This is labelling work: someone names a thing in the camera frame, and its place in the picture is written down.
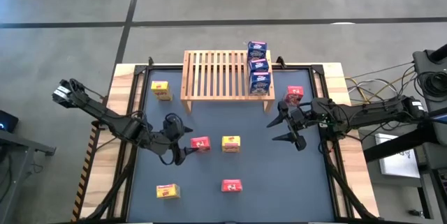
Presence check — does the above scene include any black device with blue light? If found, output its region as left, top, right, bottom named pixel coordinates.
left=0, top=109, right=20, bottom=134

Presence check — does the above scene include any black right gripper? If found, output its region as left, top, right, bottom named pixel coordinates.
left=267, top=100, right=317, bottom=152

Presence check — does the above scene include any yellow Corn Pops cereal box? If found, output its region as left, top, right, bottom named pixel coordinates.
left=156, top=183, right=181, bottom=200
left=221, top=135, right=242, bottom=154
left=150, top=80, right=173, bottom=102

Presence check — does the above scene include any coiled black cable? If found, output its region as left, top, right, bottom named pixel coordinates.
left=414, top=70, right=447, bottom=99

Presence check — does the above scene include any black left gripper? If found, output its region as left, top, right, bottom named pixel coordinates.
left=163, top=113, right=199, bottom=166

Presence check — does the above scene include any grey equipment stand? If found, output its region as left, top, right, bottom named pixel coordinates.
left=411, top=44, right=447, bottom=113

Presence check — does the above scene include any grey metal cart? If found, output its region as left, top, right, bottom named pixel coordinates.
left=0, top=128, right=57, bottom=218

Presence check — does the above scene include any yellow black hazard tape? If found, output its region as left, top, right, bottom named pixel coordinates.
left=71, top=96, right=108, bottom=222

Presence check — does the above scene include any white board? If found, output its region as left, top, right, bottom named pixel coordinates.
left=374, top=132, right=422, bottom=179

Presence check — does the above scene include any red Froot Loops cereal box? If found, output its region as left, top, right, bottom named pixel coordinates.
left=221, top=179, right=244, bottom=193
left=190, top=135, right=212, bottom=153
left=283, top=85, right=305, bottom=107

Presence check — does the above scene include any yellow cable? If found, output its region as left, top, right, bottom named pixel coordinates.
left=345, top=73, right=416, bottom=103

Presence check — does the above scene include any black metal beam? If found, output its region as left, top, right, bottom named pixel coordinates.
left=362, top=117, right=447, bottom=163

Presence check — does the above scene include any blue Frosted Flakes cereal box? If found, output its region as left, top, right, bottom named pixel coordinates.
left=249, top=71, right=272, bottom=96
left=247, top=40, right=268, bottom=61
left=248, top=58, right=270, bottom=74

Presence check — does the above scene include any blue screen monitor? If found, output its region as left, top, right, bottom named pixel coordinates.
left=431, top=111, right=447, bottom=126

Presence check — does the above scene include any wooden slatted shelf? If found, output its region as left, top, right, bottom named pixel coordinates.
left=179, top=50, right=276, bottom=116

